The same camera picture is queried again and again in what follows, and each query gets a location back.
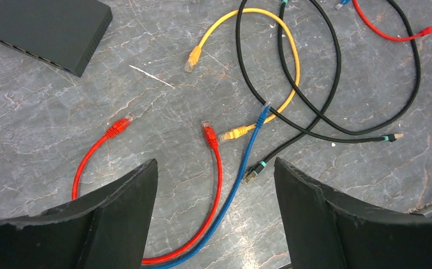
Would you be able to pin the black cable teal collar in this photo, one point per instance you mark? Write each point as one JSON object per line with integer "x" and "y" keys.
{"x": 256, "y": 169}
{"x": 320, "y": 113}

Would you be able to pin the black network switch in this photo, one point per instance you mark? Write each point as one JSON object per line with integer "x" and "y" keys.
{"x": 63, "y": 34}

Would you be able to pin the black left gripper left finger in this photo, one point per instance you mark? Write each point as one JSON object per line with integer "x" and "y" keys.
{"x": 106, "y": 228}

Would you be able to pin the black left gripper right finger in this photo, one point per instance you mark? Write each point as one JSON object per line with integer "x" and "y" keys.
{"x": 326, "y": 228}

